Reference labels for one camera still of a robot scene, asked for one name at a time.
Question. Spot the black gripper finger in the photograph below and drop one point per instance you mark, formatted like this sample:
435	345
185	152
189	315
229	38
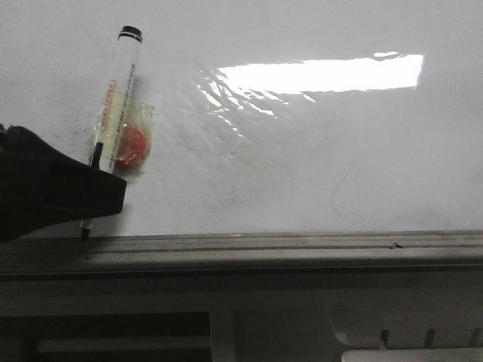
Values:
41	186

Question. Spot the white black whiteboard marker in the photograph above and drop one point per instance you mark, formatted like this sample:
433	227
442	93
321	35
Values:
114	110

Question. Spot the red round magnet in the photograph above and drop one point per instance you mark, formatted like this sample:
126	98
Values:
132	147

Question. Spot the white whiteboard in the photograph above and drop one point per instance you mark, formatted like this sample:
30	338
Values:
269	116

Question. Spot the white plastic base panel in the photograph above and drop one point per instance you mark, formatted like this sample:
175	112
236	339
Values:
434	315

